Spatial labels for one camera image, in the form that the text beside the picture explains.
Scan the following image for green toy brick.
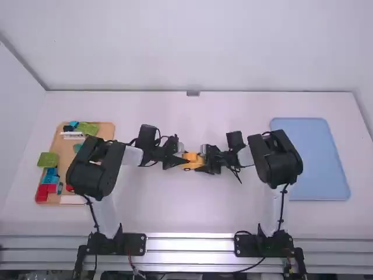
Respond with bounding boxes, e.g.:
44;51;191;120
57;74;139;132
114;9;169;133
36;152;60;169
76;121;101;137

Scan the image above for yellow toy car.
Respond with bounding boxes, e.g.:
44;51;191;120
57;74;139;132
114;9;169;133
181;150;206;173

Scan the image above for silver rails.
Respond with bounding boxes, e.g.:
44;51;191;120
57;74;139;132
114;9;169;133
0;232;373;274

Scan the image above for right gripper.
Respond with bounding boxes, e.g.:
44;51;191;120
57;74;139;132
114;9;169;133
193;145;227;176

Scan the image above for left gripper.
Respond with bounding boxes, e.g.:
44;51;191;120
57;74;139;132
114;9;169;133
158;134;189;171

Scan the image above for black cable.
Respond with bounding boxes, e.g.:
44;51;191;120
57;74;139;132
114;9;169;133
226;162;243;185
153;127;177;147
73;244;98;277
237;255;266;274
83;194;100;235
276;182;293;235

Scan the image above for blue mat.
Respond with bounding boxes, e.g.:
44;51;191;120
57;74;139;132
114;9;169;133
269;117;352;202

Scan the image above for white toy brick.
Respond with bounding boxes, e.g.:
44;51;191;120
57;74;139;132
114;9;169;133
59;131;86;141

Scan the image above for tan tray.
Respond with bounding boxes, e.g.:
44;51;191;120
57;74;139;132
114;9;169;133
34;121;117;207

